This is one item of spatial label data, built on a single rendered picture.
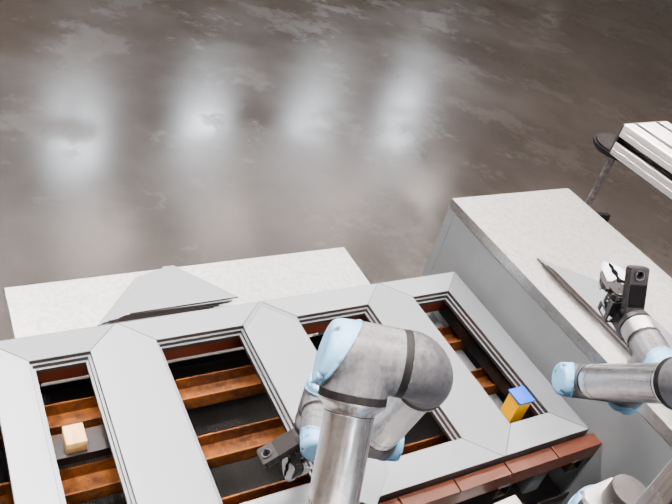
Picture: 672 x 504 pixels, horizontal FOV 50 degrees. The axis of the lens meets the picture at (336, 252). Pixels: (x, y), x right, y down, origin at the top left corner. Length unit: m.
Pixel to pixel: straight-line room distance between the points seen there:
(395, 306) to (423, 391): 1.23
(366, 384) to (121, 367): 1.01
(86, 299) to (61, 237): 1.48
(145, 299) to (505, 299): 1.20
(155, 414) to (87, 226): 2.09
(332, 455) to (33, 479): 0.84
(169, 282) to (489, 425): 1.09
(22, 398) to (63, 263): 1.76
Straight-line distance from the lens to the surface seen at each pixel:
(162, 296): 2.34
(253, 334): 2.17
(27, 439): 1.90
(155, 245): 3.81
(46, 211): 4.00
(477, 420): 2.18
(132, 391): 1.99
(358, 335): 1.17
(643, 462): 2.30
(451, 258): 2.74
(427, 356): 1.19
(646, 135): 1.01
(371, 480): 1.93
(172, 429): 1.91
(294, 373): 2.09
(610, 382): 1.53
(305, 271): 2.61
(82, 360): 2.09
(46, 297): 2.38
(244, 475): 2.23
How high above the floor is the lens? 2.36
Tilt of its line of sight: 36 degrees down
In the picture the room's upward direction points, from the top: 17 degrees clockwise
